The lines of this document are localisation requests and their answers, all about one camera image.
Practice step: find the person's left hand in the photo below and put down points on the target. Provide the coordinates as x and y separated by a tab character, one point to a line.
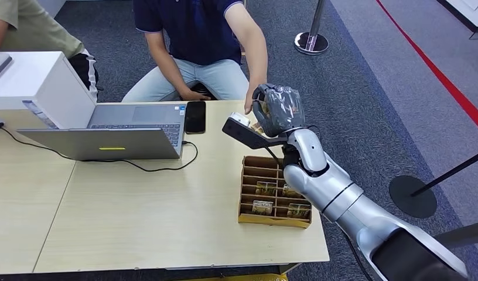
248	101

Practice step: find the person's right hand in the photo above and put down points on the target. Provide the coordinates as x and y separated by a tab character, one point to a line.
191	96

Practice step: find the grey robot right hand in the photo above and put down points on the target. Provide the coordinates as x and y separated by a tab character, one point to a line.
279	108

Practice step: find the yellow printed card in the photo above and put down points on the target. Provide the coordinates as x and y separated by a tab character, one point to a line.
289	191
262	208
266	189
257	128
263	109
299	211

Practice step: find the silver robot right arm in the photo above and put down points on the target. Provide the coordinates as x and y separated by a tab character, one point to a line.
340	190

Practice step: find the wooden slotted card box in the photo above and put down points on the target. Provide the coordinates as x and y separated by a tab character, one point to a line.
262	170

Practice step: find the person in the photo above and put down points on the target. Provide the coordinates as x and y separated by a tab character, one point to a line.
196	31
37	31

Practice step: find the black stool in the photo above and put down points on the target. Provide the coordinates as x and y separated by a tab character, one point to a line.
203	89

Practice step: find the black smartphone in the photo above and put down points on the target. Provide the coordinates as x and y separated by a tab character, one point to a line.
194	117

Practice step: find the silver open laptop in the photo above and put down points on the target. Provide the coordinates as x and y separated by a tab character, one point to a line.
107	143

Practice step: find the white box unit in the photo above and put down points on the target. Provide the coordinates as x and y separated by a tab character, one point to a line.
49	85

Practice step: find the yellow object under table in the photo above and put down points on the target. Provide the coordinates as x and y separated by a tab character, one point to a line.
243	278

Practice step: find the white cabinet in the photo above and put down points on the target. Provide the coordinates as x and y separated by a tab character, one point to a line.
472	11

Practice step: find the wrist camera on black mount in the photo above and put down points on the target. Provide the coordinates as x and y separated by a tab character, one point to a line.
243	134

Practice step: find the chrome stanchion post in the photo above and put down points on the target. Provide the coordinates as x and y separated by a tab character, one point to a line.
464	234
310	42

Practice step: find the black stanchion post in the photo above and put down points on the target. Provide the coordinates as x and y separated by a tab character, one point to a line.
411	197

